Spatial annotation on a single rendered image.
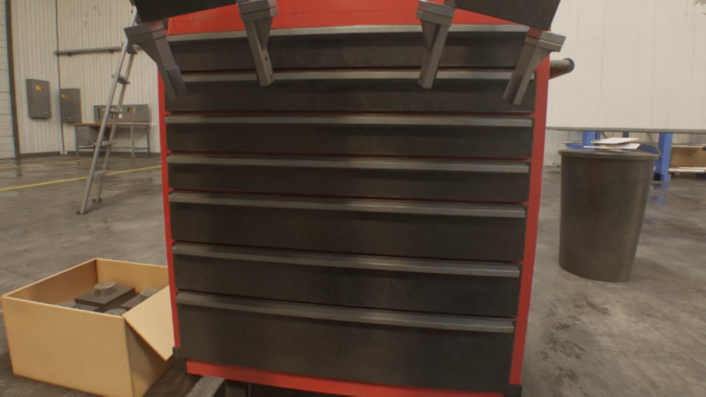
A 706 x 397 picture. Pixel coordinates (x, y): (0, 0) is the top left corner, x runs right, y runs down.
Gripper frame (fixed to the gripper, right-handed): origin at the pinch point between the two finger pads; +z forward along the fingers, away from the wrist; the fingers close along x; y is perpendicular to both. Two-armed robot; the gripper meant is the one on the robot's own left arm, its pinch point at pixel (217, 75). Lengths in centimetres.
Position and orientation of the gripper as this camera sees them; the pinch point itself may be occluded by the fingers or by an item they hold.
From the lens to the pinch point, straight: 51.4
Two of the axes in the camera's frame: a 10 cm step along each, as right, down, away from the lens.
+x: -9.8, 0.8, 1.6
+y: 0.9, -5.1, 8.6
